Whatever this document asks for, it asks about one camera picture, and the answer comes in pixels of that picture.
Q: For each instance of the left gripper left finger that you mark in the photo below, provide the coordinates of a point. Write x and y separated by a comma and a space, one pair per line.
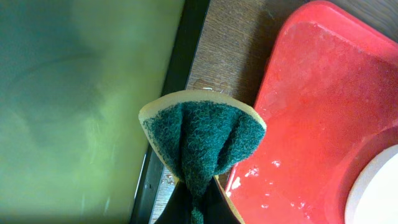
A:
179, 207

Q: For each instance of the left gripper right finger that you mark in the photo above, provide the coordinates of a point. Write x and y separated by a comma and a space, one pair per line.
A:
215, 207

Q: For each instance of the green and yellow sponge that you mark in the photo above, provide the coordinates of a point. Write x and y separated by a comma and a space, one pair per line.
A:
198, 135

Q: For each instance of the cream white plate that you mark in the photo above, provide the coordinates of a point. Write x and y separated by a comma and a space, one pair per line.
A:
373, 196

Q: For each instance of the red plastic tray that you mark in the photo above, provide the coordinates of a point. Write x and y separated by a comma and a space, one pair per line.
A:
329, 100

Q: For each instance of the black tray with green liquid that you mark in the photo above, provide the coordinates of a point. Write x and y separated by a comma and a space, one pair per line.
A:
74, 75

